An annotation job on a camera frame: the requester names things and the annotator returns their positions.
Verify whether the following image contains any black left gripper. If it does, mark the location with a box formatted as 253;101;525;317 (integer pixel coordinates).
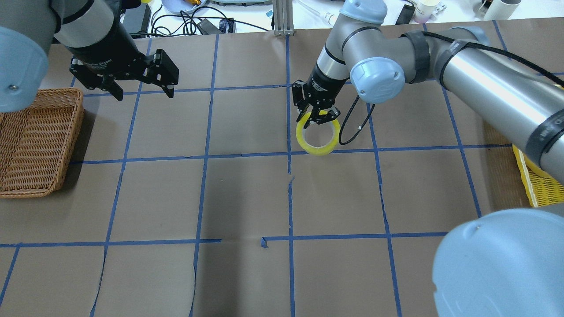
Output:
69;22;179;101

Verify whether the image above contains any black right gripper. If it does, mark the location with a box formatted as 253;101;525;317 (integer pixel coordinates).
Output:
292;66;344;129

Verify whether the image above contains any yellow tape roll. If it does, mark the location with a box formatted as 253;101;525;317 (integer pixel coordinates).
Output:
295;120;341;156

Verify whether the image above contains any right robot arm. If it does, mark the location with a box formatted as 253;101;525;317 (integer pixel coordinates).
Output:
292;0;564;317

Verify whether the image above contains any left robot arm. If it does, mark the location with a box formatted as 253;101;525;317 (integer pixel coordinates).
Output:
0;0;179;113

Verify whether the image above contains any blue plate with brass part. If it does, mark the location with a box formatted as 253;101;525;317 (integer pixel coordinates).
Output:
161;0;208;15

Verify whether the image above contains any black power adapter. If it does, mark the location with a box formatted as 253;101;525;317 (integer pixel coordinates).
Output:
196;19;222;35

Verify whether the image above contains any light bulb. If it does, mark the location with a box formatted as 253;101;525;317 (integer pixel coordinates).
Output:
320;12;337;26

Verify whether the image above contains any brown wicker basket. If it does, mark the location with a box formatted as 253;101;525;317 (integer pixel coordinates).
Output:
0;88;85;199

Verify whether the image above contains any lavender cup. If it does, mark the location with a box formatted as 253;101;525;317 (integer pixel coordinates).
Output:
413;0;440;24

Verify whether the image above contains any white mug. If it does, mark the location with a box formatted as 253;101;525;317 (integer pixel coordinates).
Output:
481;0;522;20

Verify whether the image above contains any yellow plastic basket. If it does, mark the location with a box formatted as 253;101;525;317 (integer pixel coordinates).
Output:
512;145;564;207

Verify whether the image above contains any aluminium frame post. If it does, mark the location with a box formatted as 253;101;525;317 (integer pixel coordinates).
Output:
272;0;295;36

